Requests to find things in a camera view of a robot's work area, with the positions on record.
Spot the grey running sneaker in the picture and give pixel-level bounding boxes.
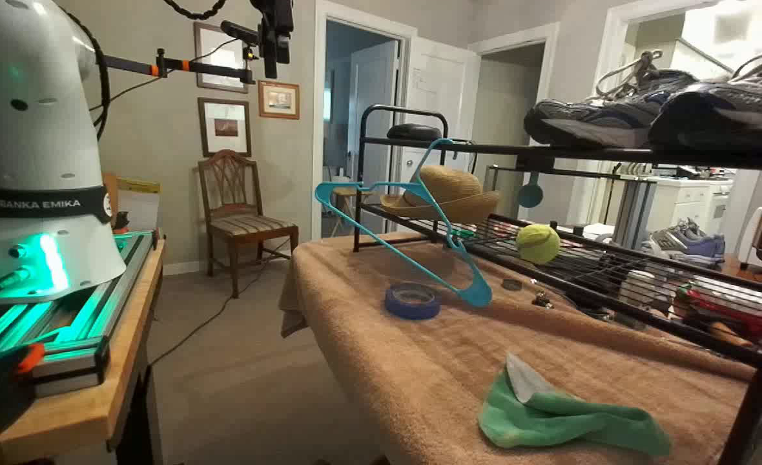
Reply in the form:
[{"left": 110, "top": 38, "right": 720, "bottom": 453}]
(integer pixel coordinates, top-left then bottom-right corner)
[
  {"left": 647, "top": 37, "right": 762, "bottom": 159},
  {"left": 522, "top": 48, "right": 700, "bottom": 150}
]

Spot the blue tape roll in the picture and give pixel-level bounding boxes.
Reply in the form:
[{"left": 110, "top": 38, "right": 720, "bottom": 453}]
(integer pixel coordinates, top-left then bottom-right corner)
[{"left": 383, "top": 282, "right": 445, "bottom": 322}]

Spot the white door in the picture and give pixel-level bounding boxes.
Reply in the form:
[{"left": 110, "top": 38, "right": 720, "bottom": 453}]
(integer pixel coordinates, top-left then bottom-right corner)
[{"left": 397, "top": 37, "right": 477, "bottom": 188}]

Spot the black orange clamp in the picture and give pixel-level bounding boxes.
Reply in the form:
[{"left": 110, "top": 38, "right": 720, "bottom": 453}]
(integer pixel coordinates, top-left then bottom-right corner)
[{"left": 0, "top": 340, "right": 48, "bottom": 435}]

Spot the pair of blue grey sneakers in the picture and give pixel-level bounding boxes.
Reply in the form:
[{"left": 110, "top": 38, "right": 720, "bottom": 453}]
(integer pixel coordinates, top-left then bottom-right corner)
[{"left": 642, "top": 214, "right": 727, "bottom": 265}]

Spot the black metal shoe rack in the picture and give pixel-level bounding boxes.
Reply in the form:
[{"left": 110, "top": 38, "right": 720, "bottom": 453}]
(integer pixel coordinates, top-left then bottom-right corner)
[{"left": 350, "top": 104, "right": 762, "bottom": 465}]

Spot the red striped cloth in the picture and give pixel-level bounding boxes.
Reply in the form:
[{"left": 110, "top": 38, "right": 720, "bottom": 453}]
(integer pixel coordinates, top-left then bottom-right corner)
[{"left": 620, "top": 263, "right": 762, "bottom": 343}]

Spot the black stereo camera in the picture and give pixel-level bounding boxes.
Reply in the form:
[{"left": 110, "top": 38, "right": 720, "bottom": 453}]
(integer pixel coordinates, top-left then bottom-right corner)
[{"left": 217, "top": 17, "right": 266, "bottom": 47}]

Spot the small gold framed picture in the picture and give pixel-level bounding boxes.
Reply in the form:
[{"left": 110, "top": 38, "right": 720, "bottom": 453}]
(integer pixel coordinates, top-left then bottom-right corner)
[{"left": 256, "top": 77, "right": 301, "bottom": 122}]

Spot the yellow tennis ball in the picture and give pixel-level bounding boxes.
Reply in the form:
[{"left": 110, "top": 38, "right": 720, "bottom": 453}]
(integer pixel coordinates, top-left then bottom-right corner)
[{"left": 513, "top": 223, "right": 562, "bottom": 269}]

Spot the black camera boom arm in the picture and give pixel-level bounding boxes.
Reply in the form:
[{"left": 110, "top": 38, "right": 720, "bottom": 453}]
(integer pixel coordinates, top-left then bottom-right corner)
[{"left": 101, "top": 47, "right": 257, "bottom": 87}]

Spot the wooden chair striped seat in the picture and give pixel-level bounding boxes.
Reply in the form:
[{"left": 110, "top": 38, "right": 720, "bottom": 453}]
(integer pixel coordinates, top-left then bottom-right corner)
[{"left": 193, "top": 150, "right": 301, "bottom": 299}]

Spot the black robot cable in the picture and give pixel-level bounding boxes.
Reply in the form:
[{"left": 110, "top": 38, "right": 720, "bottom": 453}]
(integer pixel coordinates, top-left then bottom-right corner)
[{"left": 55, "top": 2, "right": 114, "bottom": 141}]

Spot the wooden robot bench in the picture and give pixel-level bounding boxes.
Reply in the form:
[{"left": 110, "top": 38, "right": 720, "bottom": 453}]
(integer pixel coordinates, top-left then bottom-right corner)
[{"left": 0, "top": 237, "right": 170, "bottom": 465}]

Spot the straw hat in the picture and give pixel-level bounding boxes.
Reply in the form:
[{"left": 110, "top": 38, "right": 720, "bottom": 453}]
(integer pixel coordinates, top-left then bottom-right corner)
[{"left": 379, "top": 162, "right": 503, "bottom": 229}]

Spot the tan terry table cover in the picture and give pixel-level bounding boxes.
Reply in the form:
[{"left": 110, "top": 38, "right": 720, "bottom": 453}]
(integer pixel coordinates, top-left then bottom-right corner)
[{"left": 279, "top": 232, "right": 762, "bottom": 465}]

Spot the green towel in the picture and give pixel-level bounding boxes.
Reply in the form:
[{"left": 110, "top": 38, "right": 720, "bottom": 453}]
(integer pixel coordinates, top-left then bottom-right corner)
[{"left": 477, "top": 352, "right": 673, "bottom": 457}]

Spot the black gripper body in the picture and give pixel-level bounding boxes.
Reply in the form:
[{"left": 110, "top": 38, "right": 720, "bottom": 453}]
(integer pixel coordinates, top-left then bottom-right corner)
[{"left": 248, "top": 0, "right": 297, "bottom": 79}]

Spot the dark framed wall picture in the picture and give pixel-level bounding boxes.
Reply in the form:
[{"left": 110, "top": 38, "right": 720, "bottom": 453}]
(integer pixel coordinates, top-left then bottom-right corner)
[{"left": 195, "top": 96, "right": 252, "bottom": 159}]

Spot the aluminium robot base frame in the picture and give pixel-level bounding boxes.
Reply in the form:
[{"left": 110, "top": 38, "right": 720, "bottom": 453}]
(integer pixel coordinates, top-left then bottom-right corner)
[{"left": 0, "top": 228, "right": 157, "bottom": 400}]

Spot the small teal disc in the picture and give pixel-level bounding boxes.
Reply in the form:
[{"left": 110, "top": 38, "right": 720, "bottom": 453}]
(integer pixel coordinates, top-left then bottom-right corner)
[{"left": 516, "top": 181, "right": 548, "bottom": 209}]

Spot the black floor cable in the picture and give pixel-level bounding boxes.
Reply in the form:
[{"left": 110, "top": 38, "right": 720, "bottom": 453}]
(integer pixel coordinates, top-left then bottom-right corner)
[{"left": 148, "top": 290, "right": 238, "bottom": 369}]

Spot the teal plastic clothes hanger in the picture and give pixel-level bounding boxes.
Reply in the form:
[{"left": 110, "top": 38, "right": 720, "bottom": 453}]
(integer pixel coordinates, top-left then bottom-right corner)
[{"left": 313, "top": 138, "right": 496, "bottom": 313}]

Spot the large framed wall picture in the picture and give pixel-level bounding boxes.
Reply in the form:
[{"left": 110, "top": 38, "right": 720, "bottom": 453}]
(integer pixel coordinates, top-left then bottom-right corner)
[{"left": 191, "top": 20, "right": 251, "bottom": 96}]

